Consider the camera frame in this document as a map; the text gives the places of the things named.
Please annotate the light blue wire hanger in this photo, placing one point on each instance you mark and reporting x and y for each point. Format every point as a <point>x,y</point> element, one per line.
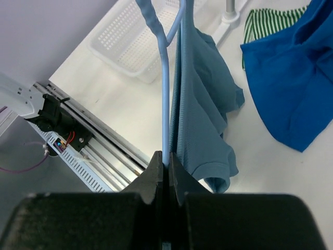
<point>164,40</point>

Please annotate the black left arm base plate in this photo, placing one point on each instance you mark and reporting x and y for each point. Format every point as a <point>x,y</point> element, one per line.
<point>52,117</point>

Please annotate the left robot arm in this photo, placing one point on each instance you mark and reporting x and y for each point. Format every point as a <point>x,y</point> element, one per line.
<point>24,101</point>

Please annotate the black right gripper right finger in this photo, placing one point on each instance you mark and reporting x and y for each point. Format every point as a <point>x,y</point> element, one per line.
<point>191,222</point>

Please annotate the teal blue tank top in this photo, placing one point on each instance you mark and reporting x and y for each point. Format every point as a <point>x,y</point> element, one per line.
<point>204,93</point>

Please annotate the royal blue tank top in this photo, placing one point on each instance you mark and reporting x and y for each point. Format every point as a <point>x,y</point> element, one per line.
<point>289,76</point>

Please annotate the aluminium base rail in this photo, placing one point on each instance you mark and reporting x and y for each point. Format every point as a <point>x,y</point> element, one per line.
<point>111,155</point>

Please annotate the white metal clothes rack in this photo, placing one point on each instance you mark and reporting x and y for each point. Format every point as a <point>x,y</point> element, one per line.
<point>230,19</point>

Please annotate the green white striped tank top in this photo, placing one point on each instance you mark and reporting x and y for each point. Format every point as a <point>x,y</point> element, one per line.
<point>263,22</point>

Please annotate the white plastic perforated basket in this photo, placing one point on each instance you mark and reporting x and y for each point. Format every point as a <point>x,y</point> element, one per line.
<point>124,42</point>

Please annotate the white slotted cable duct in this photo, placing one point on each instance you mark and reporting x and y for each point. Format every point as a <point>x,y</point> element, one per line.
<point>77,163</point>

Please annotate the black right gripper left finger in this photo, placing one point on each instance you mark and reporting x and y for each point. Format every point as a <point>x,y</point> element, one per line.
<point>138,209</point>

